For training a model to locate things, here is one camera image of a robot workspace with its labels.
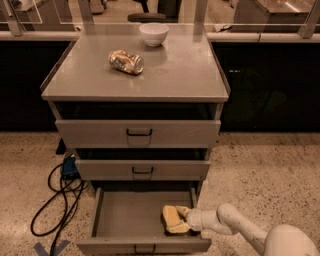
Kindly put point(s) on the grey middle drawer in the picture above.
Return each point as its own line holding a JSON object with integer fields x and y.
{"x": 143, "y": 170}

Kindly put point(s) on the blue power box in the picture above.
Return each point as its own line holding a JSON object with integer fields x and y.
{"x": 69, "y": 170}

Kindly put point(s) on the white ceramic bowl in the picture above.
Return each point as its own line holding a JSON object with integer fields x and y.
{"x": 153, "y": 34}

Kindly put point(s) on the grey metal drawer cabinet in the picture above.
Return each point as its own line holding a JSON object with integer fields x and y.
{"x": 180, "y": 81}

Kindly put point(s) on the yellow sponge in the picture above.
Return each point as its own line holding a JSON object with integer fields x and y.
{"x": 171, "y": 217}

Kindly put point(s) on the grey bottom drawer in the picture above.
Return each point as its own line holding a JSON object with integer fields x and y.
{"x": 127, "y": 220}

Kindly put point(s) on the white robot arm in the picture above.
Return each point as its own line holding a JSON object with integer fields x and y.
{"x": 281, "y": 240}

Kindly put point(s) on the grey top drawer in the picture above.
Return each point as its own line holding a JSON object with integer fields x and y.
{"x": 138, "y": 133}

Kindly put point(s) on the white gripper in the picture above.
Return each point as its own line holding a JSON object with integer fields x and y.
{"x": 193, "y": 219}

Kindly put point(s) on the grey drawer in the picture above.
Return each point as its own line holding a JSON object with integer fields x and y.
{"x": 143, "y": 170}
{"x": 138, "y": 133}
{"x": 127, "y": 220}

